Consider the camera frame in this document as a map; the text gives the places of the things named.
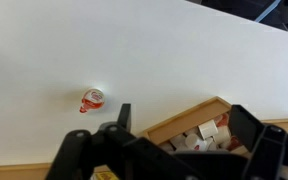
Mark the wooden box with yellow packets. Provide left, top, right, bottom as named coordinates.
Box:
left=0, top=162, right=112, bottom=180

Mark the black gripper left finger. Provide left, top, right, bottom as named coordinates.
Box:
left=45, top=103, right=202, bottom=180

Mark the yellow sugar packets pile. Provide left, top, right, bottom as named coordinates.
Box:
left=94, top=171, right=119, bottom=180

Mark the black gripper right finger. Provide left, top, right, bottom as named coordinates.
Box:
left=229, top=104, right=288, bottom=180

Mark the blue metal bar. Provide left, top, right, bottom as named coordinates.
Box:
left=253, top=0, right=282, bottom=24

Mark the red white coffee creamer pod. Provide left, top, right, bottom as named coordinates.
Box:
left=79, top=87, right=106, bottom=114

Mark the small wooden tray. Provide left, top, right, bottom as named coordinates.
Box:
left=262, top=117, right=288, bottom=138

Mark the wooden tray with creamer pods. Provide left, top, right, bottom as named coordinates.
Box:
left=137, top=96, right=252, bottom=158

